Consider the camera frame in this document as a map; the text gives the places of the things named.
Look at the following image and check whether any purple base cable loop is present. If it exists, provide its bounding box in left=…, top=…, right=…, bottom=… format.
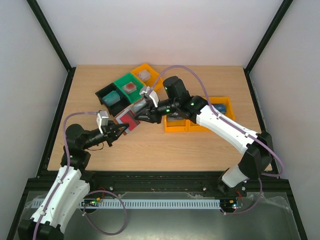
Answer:
left=81, top=190, right=126, bottom=236

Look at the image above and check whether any grey VIP card stack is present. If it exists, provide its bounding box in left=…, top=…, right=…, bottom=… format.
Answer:
left=166, top=113, right=183, bottom=122

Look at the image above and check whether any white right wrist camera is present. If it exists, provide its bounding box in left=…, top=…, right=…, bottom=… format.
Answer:
left=139, top=86, right=160, bottom=108

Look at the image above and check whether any brown leather card holder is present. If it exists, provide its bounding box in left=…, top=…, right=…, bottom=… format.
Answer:
left=113, top=98, right=147, bottom=135

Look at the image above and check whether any yellow bin left group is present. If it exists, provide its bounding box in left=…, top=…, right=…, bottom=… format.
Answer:
left=130, top=63, right=160, bottom=92

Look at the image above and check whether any green bin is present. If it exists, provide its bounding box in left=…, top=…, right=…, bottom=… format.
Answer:
left=113, top=73, right=146, bottom=104

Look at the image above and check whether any black bin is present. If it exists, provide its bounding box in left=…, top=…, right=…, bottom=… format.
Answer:
left=95, top=83, right=131, bottom=117

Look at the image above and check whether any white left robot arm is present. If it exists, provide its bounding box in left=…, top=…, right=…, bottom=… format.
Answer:
left=17, top=120, right=129, bottom=240

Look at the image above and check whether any black frame post left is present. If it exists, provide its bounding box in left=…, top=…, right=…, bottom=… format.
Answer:
left=26, top=0, right=73, bottom=72

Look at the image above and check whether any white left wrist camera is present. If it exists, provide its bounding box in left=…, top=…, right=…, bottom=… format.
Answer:
left=96, top=110, right=109, bottom=134

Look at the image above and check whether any teal card stack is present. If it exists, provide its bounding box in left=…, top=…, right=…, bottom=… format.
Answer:
left=102, top=90, right=121, bottom=106

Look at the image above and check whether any yellow bin middle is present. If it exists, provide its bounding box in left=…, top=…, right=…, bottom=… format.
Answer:
left=187, top=120, right=209, bottom=132

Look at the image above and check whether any white slotted cable duct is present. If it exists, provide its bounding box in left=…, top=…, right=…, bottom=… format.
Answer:
left=31, top=197, right=222, bottom=210

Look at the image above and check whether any yellow bin near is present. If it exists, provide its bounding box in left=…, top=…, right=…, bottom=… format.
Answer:
left=164, top=115, right=188, bottom=133

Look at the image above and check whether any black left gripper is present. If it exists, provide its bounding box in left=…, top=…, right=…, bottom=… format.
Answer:
left=82, top=121, right=130, bottom=150

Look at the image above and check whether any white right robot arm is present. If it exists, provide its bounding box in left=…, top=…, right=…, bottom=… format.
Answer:
left=135, top=76, right=273, bottom=196

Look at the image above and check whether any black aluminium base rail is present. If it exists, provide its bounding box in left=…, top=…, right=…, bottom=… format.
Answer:
left=90, top=171, right=244, bottom=197

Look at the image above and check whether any black frame post right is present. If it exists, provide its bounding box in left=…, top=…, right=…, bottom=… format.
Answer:
left=244, top=0, right=295, bottom=72

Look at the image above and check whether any blue card stack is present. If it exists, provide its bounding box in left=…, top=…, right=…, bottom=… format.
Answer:
left=213, top=103, right=227, bottom=114

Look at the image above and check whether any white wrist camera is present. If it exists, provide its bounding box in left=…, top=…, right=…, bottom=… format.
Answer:
left=139, top=86, right=160, bottom=108
left=96, top=110, right=109, bottom=134

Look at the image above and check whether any yellow bin far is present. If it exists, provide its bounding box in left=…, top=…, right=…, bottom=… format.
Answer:
left=209, top=96, right=236, bottom=121

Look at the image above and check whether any red white card stack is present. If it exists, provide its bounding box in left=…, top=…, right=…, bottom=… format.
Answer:
left=121, top=81, right=137, bottom=95

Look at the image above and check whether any black frame post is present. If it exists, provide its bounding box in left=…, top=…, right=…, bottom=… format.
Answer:
left=26, top=0, right=73, bottom=72
left=244, top=0, right=295, bottom=72

